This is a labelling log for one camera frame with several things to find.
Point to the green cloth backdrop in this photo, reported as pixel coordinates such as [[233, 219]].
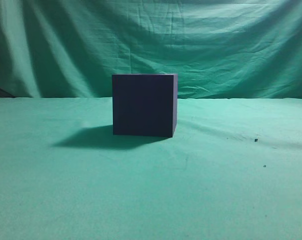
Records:
[[65, 176]]

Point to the dark blue cube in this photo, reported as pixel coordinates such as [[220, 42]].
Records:
[[144, 104]]

